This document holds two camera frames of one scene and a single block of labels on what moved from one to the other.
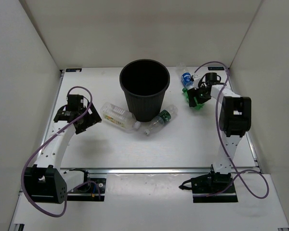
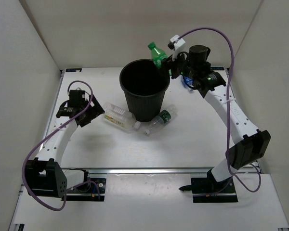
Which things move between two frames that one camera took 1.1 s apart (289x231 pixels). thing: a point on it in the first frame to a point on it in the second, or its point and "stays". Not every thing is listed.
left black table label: x=73 y=70 stays
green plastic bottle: x=198 y=106 to x=158 y=55
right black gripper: x=194 y=92 to x=170 y=64
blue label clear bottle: x=186 y=80 stays
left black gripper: x=93 y=119 to x=96 y=110
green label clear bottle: x=159 y=121 stays
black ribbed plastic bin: x=144 y=82 stays
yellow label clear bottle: x=118 y=116 stays
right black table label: x=216 y=68 stays
